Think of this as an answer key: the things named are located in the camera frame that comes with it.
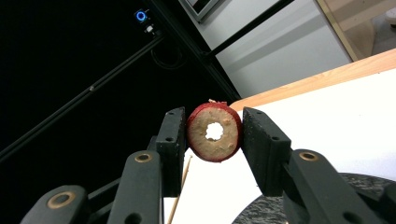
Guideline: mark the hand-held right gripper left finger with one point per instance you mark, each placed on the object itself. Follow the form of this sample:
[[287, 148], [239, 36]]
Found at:
[[172, 146]]

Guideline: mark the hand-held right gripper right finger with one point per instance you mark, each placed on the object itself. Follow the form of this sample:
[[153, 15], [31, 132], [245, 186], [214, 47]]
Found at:
[[264, 149]]

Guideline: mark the thin wooden skewer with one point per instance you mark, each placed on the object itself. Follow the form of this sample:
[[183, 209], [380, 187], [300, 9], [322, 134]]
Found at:
[[180, 189]]

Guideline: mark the round black plate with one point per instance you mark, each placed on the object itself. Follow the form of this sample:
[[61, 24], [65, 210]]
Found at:
[[358, 186]]

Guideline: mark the white board table cover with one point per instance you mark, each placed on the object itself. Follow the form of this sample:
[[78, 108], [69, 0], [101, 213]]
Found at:
[[336, 130]]

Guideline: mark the wooden table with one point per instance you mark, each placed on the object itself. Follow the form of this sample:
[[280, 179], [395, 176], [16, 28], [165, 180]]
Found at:
[[327, 77]]

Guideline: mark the grey framed panel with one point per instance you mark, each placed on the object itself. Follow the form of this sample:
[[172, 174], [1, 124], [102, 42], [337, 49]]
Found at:
[[199, 7]]

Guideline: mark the light wooden desk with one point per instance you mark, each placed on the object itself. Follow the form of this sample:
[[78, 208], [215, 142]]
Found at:
[[367, 28]]

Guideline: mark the black slanted frame brace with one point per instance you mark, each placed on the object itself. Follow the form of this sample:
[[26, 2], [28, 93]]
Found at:
[[193, 49]]

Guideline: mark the long black frame bar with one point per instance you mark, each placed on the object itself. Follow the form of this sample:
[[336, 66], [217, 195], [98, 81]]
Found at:
[[77, 96]]

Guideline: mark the black horizontal frame bar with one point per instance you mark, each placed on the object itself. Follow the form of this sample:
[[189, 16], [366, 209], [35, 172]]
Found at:
[[249, 28]]

